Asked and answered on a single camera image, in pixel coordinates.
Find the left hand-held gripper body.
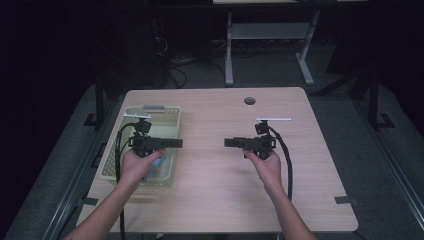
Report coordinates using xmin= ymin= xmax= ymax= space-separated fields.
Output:
xmin=123 ymin=113 xmax=168 ymax=158

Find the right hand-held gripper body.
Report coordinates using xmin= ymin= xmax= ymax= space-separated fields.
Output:
xmin=244 ymin=117 xmax=292 ymax=160

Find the pale yellow plastic basket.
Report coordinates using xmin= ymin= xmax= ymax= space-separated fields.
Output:
xmin=99 ymin=105 xmax=183 ymax=187

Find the plain blue knit glove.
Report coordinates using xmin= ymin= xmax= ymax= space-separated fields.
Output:
xmin=146 ymin=156 xmax=167 ymax=181

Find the person's left hand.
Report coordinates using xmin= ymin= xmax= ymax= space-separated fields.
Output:
xmin=119 ymin=148 xmax=167 ymax=189

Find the person's right hand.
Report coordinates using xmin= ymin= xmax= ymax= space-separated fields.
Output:
xmin=243 ymin=149 xmax=284 ymax=198

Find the black metal stand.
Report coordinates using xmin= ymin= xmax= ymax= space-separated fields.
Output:
xmin=368 ymin=71 xmax=395 ymax=131
xmin=83 ymin=74 xmax=105 ymax=129

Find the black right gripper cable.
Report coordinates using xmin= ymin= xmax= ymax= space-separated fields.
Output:
xmin=266 ymin=124 xmax=294 ymax=202

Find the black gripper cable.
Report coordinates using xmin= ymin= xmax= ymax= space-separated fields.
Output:
xmin=114 ymin=122 xmax=141 ymax=240
xmin=266 ymin=124 xmax=294 ymax=202

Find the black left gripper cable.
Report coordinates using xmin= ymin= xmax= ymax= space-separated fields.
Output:
xmin=114 ymin=122 xmax=141 ymax=240

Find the tangle of floor cables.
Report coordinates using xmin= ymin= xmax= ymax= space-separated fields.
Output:
xmin=163 ymin=56 xmax=228 ymax=89

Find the grey metal floor rail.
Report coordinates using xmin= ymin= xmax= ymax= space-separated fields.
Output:
xmin=354 ymin=99 xmax=424 ymax=231
xmin=41 ymin=99 xmax=116 ymax=240

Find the white metal desk frame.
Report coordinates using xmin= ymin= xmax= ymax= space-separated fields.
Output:
xmin=213 ymin=0 xmax=368 ymax=88

